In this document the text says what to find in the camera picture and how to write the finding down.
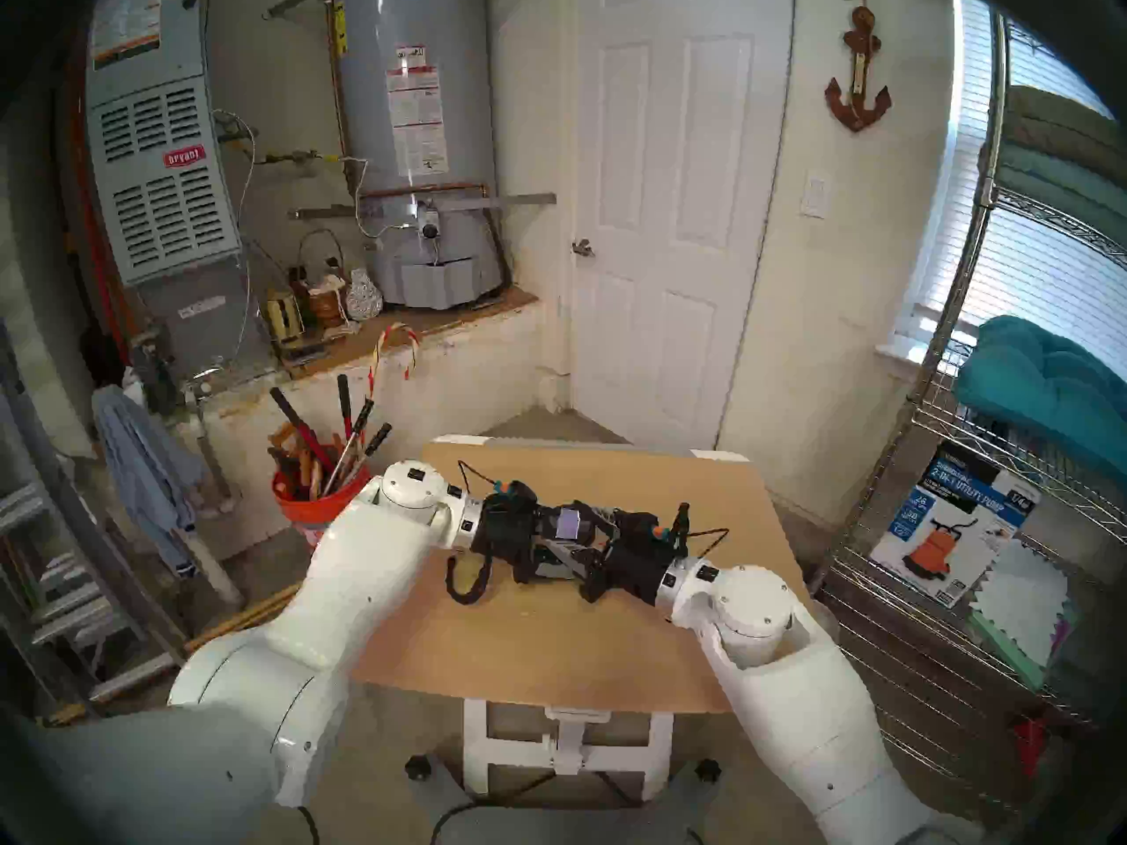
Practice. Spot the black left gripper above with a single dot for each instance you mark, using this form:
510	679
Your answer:
506	540

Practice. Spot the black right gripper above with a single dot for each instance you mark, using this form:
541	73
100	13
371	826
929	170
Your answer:
638	562

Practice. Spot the white paint jar black lid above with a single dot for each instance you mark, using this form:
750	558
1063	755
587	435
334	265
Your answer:
572	553

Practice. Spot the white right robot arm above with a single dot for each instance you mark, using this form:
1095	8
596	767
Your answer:
792	676

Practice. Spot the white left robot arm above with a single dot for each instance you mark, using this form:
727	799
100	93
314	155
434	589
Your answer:
352	579

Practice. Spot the silver shears black grips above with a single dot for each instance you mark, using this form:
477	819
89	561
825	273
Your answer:
363	409

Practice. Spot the white panel door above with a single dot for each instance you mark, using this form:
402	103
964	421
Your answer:
687	324

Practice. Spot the orange plastic bucket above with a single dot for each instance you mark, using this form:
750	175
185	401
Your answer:
308	513

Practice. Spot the red white candy cane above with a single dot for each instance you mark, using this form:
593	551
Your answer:
375	368

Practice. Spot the silver door knob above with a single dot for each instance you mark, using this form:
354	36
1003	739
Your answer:
582	248

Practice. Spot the crumpled aluminium foil lump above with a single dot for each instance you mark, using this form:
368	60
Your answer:
363	299

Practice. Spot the long wooden stick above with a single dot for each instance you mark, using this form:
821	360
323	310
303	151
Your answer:
246	619

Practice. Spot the yellow plastic jug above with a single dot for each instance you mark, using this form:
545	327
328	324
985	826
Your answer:
283	318

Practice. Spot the utility pump cardboard box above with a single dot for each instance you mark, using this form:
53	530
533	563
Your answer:
951	535

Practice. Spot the white window sill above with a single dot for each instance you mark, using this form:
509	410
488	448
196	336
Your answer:
902	350

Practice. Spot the blue hanging cloth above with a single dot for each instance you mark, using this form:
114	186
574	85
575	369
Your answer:
141	473

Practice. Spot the green foam mat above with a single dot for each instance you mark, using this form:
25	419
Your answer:
1004	654

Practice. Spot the white zigzag foam mat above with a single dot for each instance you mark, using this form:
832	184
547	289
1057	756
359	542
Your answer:
1026	601

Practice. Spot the grey water heater tank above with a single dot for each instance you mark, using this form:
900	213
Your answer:
458	104

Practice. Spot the teal tufted cushion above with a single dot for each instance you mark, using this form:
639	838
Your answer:
1039	385

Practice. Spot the aluminium ladder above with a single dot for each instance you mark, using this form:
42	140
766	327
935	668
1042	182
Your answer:
53	535

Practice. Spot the grey Bryant furnace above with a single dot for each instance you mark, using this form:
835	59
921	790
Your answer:
167	209

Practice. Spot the white window blinds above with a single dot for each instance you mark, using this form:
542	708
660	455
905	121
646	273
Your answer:
1039	271

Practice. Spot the dark green cushion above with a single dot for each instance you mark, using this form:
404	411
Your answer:
1048	183

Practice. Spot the olive green cushion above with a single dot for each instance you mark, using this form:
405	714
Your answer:
1057	121

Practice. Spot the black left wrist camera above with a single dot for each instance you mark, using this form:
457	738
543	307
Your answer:
515	493

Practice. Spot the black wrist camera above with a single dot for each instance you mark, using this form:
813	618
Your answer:
515	493
660	535

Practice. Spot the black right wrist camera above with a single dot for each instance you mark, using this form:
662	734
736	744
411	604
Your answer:
660	535

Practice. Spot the white light switch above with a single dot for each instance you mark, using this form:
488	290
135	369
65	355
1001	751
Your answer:
815	194

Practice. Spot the brown anchor wall decoration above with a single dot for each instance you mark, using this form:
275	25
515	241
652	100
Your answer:
856	104

